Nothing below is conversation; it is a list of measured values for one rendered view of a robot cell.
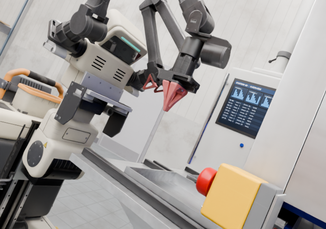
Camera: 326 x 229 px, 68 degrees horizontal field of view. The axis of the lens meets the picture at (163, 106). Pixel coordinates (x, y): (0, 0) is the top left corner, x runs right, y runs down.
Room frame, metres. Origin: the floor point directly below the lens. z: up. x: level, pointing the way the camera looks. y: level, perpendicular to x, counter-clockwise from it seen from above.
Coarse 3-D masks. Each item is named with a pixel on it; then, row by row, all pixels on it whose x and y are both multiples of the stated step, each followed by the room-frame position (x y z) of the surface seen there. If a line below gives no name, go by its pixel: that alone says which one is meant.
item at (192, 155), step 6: (222, 84) 1.46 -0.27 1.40; (222, 90) 1.46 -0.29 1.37; (216, 96) 1.47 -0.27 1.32; (216, 102) 1.46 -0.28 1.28; (210, 114) 1.46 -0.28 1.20; (204, 126) 1.46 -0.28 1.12; (204, 132) 1.47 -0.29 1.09; (198, 138) 1.46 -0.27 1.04; (198, 144) 1.46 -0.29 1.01; (192, 150) 1.47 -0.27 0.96; (192, 156) 1.46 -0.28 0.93
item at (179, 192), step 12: (132, 168) 0.60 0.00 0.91; (144, 168) 0.65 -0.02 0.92; (144, 180) 0.55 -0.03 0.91; (156, 180) 0.72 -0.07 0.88; (168, 180) 0.78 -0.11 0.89; (180, 180) 0.78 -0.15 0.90; (156, 192) 0.53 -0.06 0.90; (168, 192) 0.66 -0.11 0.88; (180, 192) 0.72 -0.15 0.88; (192, 192) 0.75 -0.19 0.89; (180, 204) 0.50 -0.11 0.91; (192, 204) 0.65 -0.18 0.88; (192, 216) 0.48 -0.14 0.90; (204, 216) 0.59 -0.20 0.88; (204, 228) 0.46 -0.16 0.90; (216, 228) 0.45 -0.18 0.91
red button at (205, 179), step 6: (210, 168) 0.35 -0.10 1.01; (204, 174) 0.34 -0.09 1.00; (210, 174) 0.34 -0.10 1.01; (198, 180) 0.34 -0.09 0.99; (204, 180) 0.34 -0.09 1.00; (210, 180) 0.34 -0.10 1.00; (198, 186) 0.34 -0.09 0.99; (204, 186) 0.34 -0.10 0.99; (210, 186) 0.34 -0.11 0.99; (198, 192) 0.35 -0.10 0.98; (204, 192) 0.34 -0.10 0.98
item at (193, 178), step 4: (188, 176) 0.86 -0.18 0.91; (192, 176) 0.90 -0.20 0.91; (196, 176) 0.93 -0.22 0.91; (192, 180) 0.85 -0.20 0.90; (276, 220) 0.91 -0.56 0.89; (280, 220) 0.91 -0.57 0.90; (276, 224) 0.87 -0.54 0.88; (280, 224) 0.90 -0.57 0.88; (276, 228) 0.69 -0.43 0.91; (280, 228) 0.68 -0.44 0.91
